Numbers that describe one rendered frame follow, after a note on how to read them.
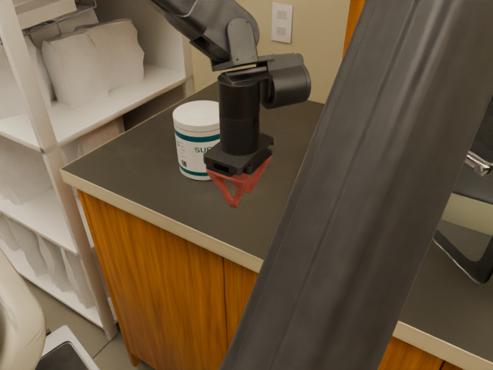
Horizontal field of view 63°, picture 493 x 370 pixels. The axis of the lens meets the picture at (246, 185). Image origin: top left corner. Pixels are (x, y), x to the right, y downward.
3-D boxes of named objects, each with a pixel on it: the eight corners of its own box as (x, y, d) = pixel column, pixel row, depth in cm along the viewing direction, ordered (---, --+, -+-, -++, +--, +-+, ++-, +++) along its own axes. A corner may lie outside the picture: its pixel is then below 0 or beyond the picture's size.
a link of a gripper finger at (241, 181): (266, 197, 66) (268, 147, 60) (243, 222, 61) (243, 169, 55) (231, 183, 68) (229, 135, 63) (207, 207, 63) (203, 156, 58)
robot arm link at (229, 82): (210, 66, 54) (227, 81, 49) (256, 59, 56) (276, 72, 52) (213, 114, 58) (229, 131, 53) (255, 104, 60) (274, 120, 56)
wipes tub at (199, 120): (199, 147, 108) (196, 95, 99) (240, 161, 102) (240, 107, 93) (168, 170, 99) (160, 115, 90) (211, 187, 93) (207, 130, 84)
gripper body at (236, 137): (274, 147, 62) (276, 103, 58) (240, 179, 55) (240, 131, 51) (239, 136, 65) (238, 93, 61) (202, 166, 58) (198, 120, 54)
